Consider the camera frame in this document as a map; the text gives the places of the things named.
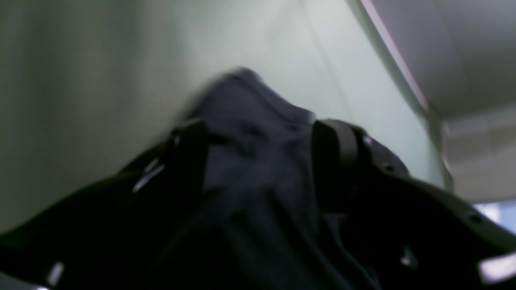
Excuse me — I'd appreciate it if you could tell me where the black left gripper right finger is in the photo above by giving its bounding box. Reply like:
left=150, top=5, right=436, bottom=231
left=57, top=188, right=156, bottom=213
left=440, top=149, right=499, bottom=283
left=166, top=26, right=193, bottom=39
left=312, top=119, right=515, bottom=290

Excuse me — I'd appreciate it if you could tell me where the light green table cloth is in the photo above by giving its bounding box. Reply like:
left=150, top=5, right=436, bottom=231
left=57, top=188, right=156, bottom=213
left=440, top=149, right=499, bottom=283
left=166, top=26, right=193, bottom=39
left=0, top=0, right=453, bottom=232

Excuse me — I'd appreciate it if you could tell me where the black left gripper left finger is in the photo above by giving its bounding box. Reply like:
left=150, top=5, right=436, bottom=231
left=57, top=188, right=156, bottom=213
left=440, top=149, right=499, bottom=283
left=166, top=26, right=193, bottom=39
left=1, top=119, right=209, bottom=290

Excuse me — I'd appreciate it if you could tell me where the black t-shirt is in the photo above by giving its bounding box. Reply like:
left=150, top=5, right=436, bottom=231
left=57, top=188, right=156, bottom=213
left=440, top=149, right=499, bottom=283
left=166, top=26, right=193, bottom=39
left=121, top=68, right=412, bottom=290

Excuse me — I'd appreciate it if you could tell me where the beige side table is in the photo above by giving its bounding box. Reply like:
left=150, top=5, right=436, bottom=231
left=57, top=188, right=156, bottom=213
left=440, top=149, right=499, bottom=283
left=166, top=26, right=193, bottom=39
left=361, top=0, right=516, bottom=203

